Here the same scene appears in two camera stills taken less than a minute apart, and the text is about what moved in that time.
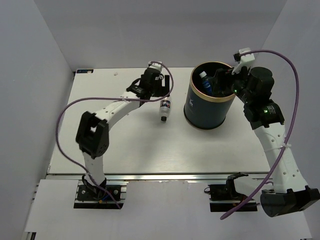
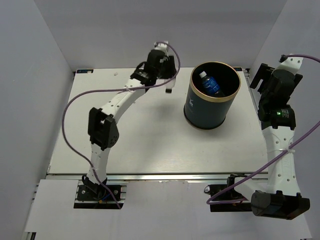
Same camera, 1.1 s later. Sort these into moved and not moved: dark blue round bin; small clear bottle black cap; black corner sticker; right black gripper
Moved: right black gripper; small clear bottle black cap
Not moved: dark blue round bin; black corner sticker
